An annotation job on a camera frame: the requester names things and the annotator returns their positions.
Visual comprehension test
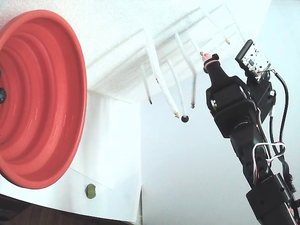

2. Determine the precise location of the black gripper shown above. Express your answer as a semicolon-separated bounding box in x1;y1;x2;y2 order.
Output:
200;52;259;139

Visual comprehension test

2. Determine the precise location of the red collapsible silicone cup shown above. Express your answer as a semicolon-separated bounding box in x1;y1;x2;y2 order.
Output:
0;9;88;190

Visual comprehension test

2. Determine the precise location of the bent white pipe cleaner stem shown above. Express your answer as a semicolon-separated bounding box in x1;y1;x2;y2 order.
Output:
174;32;197;109

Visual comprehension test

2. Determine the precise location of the thick white pipe cleaner stem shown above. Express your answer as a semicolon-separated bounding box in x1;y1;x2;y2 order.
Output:
143;29;180;118

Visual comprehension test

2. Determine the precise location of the short white pipe cleaner stem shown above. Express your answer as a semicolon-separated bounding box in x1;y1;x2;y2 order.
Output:
151;63;160;84

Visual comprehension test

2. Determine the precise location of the white foam board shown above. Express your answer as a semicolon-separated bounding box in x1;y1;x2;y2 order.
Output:
0;0;271;104

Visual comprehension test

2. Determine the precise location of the white paper sheet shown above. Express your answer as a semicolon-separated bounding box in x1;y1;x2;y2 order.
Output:
70;91;141;190

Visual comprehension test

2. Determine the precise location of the green leaf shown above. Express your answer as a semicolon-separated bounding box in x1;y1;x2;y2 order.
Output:
85;183;97;199

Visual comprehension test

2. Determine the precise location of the black cable with white plug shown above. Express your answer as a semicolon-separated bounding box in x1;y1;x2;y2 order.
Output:
269;110;275;144

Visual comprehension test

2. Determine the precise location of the servo wire bundle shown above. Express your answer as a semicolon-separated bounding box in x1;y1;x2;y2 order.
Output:
252;106;287;186

